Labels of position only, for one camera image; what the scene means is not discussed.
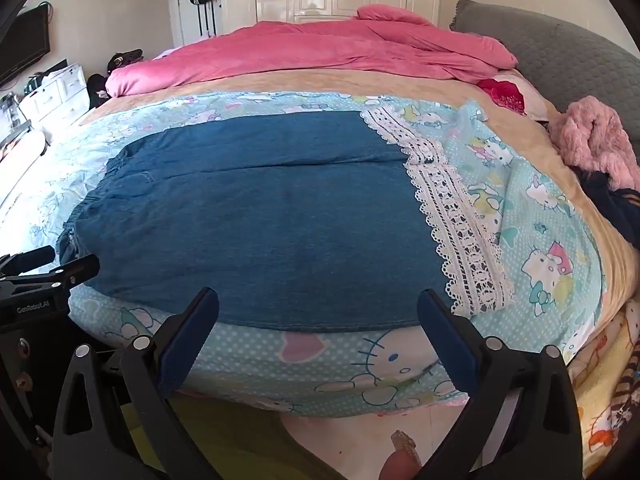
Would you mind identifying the yellow-green cloth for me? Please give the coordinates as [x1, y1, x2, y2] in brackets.
[120, 395, 351, 480]

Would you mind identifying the floral pillow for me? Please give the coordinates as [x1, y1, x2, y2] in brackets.
[500, 70, 551, 121]

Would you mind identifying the yellow cartoon blanket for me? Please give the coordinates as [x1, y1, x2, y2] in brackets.
[570, 300, 640, 461]

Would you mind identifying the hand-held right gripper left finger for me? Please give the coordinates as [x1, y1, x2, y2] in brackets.
[52, 287, 221, 480]

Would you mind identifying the black television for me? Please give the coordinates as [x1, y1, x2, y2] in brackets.
[0, 7, 51, 86]

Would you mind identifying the white padded bench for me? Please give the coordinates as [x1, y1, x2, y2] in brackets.
[0, 130, 48, 211]

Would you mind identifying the pink fuzzy garment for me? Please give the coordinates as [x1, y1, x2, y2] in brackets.
[547, 96, 640, 188]

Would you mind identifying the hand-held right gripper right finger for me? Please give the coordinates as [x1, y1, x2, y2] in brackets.
[417, 289, 583, 480]

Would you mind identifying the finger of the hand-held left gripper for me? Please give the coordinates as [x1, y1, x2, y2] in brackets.
[0, 246, 56, 275]
[0, 254, 101, 298]

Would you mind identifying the white drawer cabinet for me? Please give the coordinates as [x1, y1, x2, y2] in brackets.
[20, 62, 88, 131]

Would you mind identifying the cartoon cat printed blanket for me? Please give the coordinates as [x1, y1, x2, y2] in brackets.
[25, 91, 608, 418]

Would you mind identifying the black handbag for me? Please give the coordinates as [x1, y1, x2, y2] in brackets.
[106, 49, 144, 72]

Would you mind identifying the grey quilted headboard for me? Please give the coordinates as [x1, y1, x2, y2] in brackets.
[450, 0, 640, 146]

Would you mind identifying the pink quilt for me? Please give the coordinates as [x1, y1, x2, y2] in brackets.
[105, 4, 518, 98]

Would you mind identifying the dark navy garment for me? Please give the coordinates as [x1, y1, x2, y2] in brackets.
[570, 165, 640, 256]

